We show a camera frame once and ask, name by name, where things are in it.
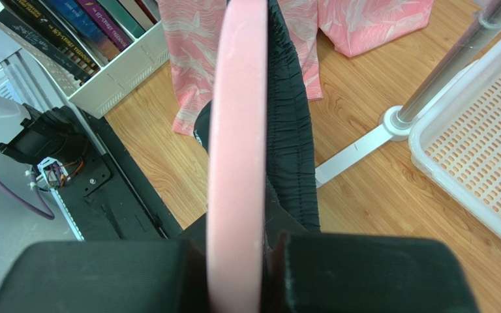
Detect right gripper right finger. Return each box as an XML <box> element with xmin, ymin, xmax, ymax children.
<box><xmin>267</xmin><ymin>233</ymin><xmax>479</xmax><ymax>312</ymax></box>

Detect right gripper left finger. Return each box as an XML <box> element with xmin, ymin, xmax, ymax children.
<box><xmin>0</xmin><ymin>240</ymin><xmax>209</xmax><ymax>312</ymax></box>

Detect dark navy shorts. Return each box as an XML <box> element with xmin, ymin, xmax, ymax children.
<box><xmin>194</xmin><ymin>1</ymin><xmax>320</xmax><ymax>231</ymax></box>

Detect pink plastic hanger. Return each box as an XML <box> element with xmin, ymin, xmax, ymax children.
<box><xmin>206</xmin><ymin>1</ymin><xmax>268</xmax><ymax>312</ymax></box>

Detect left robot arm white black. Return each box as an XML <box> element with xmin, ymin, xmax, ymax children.
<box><xmin>0</xmin><ymin>97</ymin><xmax>88</xmax><ymax>165</ymax></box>

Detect pink fish print shorts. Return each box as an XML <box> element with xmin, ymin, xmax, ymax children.
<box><xmin>157</xmin><ymin>0</ymin><xmax>434</xmax><ymax>136</ymax></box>

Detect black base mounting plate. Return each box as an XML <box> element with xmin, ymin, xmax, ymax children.
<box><xmin>53</xmin><ymin>106</ymin><xmax>183</xmax><ymax>241</ymax></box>

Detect metal clothes rack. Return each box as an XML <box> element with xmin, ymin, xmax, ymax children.
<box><xmin>315</xmin><ymin>1</ymin><xmax>501</xmax><ymax>188</ymax></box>

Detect white file organizer rack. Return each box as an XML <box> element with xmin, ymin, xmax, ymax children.
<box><xmin>0</xmin><ymin>2</ymin><xmax>169</xmax><ymax>118</ymax></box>

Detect white plastic basket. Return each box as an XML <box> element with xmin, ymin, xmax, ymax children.
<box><xmin>408</xmin><ymin>40</ymin><xmax>501</xmax><ymax>238</ymax></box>

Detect row of books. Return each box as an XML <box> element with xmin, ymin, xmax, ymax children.
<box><xmin>0</xmin><ymin>1</ymin><xmax>160</xmax><ymax>85</ymax></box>

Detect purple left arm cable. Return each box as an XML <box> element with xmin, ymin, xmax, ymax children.
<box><xmin>0</xmin><ymin>138</ymin><xmax>56</xmax><ymax>221</ymax></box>

